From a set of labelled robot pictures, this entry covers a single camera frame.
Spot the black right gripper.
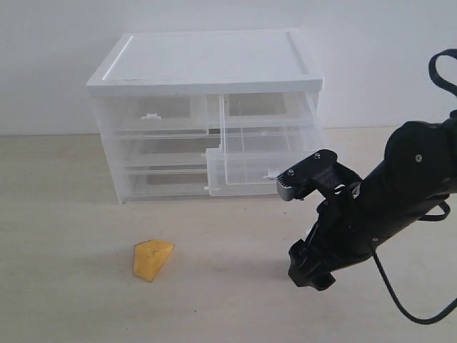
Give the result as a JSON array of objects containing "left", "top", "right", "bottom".
[{"left": 288, "top": 162, "right": 372, "bottom": 291}]

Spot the yellow cheese wedge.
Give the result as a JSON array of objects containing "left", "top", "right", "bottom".
[{"left": 133, "top": 239, "right": 174, "bottom": 282}]

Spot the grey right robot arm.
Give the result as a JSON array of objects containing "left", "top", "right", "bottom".
[{"left": 277, "top": 114, "right": 456, "bottom": 291}]

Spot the clear bottom wide drawer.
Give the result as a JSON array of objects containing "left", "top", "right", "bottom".
[{"left": 119, "top": 169, "right": 208, "bottom": 202}]

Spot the clear wide drawer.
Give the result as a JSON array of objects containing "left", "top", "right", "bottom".
[
  {"left": 119, "top": 169, "right": 208, "bottom": 202},
  {"left": 112, "top": 134, "right": 221, "bottom": 168}
]

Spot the white plastic drawer cabinet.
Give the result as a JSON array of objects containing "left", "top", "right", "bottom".
[{"left": 86, "top": 29, "right": 323, "bottom": 203}]

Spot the clear middle wide drawer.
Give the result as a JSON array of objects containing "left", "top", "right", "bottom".
[{"left": 112, "top": 134, "right": 221, "bottom": 168}]

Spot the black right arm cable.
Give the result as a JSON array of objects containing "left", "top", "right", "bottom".
[{"left": 371, "top": 49, "right": 457, "bottom": 326}]

